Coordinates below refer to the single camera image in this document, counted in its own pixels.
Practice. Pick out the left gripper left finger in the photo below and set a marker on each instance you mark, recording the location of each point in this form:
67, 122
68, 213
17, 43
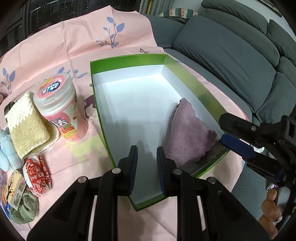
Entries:
88, 208

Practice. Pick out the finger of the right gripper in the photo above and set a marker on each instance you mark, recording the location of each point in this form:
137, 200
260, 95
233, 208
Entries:
237, 146

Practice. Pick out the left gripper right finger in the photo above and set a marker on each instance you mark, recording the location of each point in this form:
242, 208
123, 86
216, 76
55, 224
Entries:
206, 209

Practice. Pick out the purple cloth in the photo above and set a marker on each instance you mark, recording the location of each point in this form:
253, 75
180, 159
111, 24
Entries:
190, 138

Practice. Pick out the green towel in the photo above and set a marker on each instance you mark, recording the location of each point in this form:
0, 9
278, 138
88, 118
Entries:
27, 210

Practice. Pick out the red white knitted cloth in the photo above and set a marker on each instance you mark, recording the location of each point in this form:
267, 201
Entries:
37, 176

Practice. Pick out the cream tissue pack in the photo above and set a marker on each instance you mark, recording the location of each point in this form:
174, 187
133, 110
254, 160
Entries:
12, 192

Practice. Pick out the light blue plush toy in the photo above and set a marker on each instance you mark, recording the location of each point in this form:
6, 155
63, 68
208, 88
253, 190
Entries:
9, 156

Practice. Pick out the beige white knitted cloth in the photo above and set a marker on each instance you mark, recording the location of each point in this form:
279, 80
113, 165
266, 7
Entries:
31, 133

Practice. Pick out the blue orange tissue pack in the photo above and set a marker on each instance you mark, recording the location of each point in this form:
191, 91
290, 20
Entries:
7, 209

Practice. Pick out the person's right hand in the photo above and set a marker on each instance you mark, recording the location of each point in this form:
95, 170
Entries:
271, 214

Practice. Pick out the grey sofa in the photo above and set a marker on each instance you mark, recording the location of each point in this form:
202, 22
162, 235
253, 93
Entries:
248, 56

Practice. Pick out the green cardboard box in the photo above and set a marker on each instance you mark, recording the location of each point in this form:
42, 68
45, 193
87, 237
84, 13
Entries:
135, 96

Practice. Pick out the pink gum container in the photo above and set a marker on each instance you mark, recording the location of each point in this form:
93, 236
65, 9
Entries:
56, 100

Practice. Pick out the striped cushion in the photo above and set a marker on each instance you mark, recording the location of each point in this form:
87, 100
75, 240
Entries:
178, 13

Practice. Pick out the pink printed tablecloth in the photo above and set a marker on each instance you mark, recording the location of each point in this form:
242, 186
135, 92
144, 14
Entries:
71, 44

